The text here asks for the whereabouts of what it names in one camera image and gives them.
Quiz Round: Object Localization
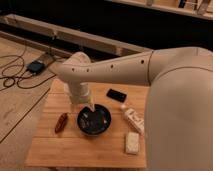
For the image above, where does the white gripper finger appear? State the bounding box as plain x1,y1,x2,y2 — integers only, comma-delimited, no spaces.
88,103,96,111

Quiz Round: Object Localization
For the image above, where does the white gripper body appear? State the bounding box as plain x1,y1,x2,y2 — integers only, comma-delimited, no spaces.
68,83,91,104

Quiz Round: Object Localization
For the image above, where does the dark ceramic bowl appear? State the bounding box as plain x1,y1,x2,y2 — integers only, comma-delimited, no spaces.
77,104,111,136

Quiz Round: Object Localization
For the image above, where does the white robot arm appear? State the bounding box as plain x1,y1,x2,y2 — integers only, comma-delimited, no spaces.
57,47,213,171

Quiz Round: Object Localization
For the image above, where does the black phone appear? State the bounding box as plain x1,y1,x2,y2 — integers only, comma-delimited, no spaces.
106,89,127,102

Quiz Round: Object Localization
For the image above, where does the red-brown oblong object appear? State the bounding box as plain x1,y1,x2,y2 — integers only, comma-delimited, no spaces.
55,113,68,133

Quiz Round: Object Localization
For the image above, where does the white bottle with label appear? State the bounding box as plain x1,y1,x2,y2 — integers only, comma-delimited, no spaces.
121,104,144,135

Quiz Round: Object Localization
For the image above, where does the white sponge block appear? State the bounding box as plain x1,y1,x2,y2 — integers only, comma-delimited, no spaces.
125,132,140,155

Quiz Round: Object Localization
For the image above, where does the wooden floor rail frame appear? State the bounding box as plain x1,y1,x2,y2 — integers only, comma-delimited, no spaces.
0,14,150,56

